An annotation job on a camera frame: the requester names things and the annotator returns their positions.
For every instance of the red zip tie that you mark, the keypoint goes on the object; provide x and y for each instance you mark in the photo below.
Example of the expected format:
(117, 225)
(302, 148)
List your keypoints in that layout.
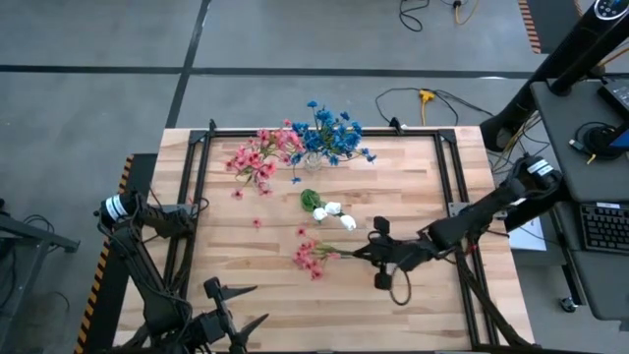
(473, 248)

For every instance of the fallen blue blossom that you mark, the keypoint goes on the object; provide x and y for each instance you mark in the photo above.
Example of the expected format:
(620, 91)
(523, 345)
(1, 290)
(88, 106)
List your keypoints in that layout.
(296, 180)

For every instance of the grey metal table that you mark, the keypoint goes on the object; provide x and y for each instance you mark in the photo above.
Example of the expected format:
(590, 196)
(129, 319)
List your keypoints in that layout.
(29, 233)

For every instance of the dark tablet device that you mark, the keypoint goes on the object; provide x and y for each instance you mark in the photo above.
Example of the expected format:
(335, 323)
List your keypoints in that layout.
(619, 93)

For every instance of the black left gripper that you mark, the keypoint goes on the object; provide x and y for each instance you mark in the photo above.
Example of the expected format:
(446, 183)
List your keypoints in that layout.
(209, 327)

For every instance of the black hazard-striped floor platform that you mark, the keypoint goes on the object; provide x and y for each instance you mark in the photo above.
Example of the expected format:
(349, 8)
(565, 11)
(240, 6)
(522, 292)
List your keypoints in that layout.
(105, 295)

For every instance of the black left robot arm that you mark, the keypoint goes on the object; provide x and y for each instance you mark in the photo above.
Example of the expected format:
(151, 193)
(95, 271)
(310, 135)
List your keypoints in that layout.
(147, 275)

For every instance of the fallen pink blossom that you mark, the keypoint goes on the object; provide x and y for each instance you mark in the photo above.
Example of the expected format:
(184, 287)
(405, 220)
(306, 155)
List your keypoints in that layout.
(265, 191)
(237, 194)
(256, 222)

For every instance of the dark mat orange-striped edge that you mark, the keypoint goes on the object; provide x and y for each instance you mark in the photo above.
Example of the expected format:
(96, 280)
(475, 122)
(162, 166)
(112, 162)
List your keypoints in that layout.
(560, 24)

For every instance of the black tower fan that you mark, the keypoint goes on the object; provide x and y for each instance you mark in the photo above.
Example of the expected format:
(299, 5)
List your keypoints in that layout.
(580, 44)

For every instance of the green ribbed glass vase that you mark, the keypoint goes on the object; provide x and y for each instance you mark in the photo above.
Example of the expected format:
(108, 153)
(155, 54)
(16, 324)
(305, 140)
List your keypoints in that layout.
(309, 199)

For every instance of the black keyboard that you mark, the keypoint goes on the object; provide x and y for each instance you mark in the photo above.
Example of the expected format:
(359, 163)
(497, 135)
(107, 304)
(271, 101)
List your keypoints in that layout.
(607, 228)

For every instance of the small clear glass jar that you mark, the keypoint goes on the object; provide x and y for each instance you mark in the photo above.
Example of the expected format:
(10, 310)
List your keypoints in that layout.
(313, 162)

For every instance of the grey desk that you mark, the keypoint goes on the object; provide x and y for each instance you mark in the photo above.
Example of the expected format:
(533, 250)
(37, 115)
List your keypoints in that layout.
(565, 128)

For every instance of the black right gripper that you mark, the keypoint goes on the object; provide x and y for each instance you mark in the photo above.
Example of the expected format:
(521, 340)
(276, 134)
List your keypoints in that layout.
(408, 251)

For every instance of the black aluminium frame rail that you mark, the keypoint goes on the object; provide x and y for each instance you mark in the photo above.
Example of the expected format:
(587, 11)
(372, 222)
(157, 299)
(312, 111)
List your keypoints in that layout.
(467, 305)
(189, 167)
(236, 133)

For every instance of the white paper sheet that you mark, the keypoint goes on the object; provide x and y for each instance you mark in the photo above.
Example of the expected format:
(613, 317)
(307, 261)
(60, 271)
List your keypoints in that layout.
(531, 238)

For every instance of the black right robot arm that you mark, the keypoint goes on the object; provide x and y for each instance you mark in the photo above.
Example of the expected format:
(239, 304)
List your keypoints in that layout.
(491, 206)

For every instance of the tall clear glass vase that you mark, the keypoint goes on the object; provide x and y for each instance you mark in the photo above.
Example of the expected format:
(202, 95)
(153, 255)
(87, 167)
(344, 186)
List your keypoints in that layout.
(259, 183)

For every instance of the black caster wheel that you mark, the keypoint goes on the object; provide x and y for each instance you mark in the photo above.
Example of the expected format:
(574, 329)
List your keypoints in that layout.
(569, 305)

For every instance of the yellow power plug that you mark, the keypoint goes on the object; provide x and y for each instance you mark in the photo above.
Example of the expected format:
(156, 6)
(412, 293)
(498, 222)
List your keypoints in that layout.
(425, 96)

